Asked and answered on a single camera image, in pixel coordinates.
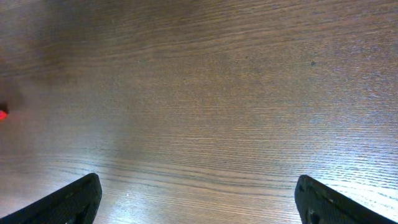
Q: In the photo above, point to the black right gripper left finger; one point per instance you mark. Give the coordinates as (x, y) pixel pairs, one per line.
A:
(77, 202)

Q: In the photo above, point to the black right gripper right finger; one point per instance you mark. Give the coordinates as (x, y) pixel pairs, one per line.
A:
(318, 204)

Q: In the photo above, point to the red snack packet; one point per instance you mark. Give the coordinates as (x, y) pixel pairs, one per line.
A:
(3, 115)

